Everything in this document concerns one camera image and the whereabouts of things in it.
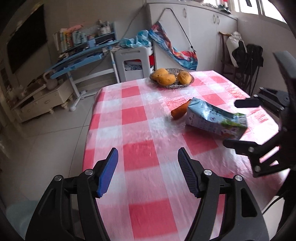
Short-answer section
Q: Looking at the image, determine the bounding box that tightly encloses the blue green milk carton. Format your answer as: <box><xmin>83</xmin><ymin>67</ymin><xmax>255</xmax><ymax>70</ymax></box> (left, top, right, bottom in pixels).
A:
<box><xmin>186</xmin><ymin>97</ymin><xmax>248</xmax><ymax>140</ymax></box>

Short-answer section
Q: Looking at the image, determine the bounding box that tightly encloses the orange peel piece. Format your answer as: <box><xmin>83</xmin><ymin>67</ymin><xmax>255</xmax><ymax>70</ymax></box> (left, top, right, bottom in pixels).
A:
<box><xmin>171</xmin><ymin>99</ymin><xmax>191</xmax><ymax>120</ymax></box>

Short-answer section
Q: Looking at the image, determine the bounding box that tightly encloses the black folding chair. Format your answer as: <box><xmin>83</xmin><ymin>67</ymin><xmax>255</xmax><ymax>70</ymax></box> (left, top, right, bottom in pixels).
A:
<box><xmin>219</xmin><ymin>31</ymin><xmax>264</xmax><ymax>95</ymax></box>

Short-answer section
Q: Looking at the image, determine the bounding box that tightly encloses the red white checkered tablecloth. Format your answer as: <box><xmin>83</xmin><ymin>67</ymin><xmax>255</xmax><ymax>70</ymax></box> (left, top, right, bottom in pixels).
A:
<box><xmin>83</xmin><ymin>71</ymin><xmax>288</xmax><ymax>240</ymax></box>

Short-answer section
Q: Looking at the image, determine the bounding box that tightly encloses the yellow mango right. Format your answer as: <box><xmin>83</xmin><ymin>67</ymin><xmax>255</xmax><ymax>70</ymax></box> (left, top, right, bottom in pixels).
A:
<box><xmin>177</xmin><ymin>71</ymin><xmax>192</xmax><ymax>85</ymax></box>

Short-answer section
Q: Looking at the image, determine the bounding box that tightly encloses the yellow mango middle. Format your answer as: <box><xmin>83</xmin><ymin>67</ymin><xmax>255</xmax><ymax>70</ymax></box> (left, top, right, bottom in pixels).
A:
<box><xmin>157</xmin><ymin>74</ymin><xmax>176</xmax><ymax>86</ymax></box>

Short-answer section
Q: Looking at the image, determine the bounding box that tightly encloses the light blue sofa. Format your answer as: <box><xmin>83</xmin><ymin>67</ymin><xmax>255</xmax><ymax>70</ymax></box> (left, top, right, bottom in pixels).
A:
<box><xmin>6</xmin><ymin>200</ymin><xmax>38</xmax><ymax>239</ymax></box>

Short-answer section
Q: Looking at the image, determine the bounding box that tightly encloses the cream tv cabinet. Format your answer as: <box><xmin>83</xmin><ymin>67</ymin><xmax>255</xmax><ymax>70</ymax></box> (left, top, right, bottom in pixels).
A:
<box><xmin>11</xmin><ymin>80</ymin><xmax>73</xmax><ymax>123</ymax></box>

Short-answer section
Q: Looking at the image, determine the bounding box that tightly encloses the pale kettlebell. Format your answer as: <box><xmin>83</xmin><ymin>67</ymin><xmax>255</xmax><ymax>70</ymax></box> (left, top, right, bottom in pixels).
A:
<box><xmin>43</xmin><ymin>70</ymin><xmax>58</xmax><ymax>90</ymax></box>

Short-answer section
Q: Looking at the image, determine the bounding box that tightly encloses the colourful fabric bag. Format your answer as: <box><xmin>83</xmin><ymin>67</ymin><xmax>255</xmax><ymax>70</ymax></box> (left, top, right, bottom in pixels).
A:
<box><xmin>149</xmin><ymin>21</ymin><xmax>198</xmax><ymax>71</ymax></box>

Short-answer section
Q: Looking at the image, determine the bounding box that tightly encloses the white plastic stool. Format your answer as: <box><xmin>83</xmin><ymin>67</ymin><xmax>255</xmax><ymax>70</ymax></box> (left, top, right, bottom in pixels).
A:
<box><xmin>114</xmin><ymin>46</ymin><xmax>154</xmax><ymax>82</ymax></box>

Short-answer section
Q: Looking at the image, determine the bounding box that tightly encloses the blue children's study desk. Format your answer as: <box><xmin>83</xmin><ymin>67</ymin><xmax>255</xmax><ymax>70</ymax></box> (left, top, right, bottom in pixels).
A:
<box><xmin>45</xmin><ymin>23</ymin><xmax>120</xmax><ymax>111</ymax></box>

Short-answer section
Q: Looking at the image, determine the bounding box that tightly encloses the light blue plastic bag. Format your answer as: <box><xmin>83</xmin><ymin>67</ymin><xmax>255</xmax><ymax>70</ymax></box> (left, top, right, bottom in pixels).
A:
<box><xmin>119</xmin><ymin>30</ymin><xmax>152</xmax><ymax>48</ymax></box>

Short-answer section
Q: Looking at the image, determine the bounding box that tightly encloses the row of books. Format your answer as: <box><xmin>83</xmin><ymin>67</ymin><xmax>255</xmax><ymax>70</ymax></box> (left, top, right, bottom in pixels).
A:
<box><xmin>53</xmin><ymin>25</ymin><xmax>83</xmax><ymax>54</ymax></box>

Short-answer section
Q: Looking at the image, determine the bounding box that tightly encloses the white pen cup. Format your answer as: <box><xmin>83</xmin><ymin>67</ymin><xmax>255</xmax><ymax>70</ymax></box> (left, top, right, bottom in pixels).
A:
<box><xmin>97</xmin><ymin>20</ymin><xmax>111</xmax><ymax>36</ymax></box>

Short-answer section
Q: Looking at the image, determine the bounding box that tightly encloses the black wall television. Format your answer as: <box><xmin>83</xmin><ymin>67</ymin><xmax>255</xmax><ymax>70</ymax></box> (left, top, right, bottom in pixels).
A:
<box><xmin>6</xmin><ymin>4</ymin><xmax>48</xmax><ymax>73</ymax></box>

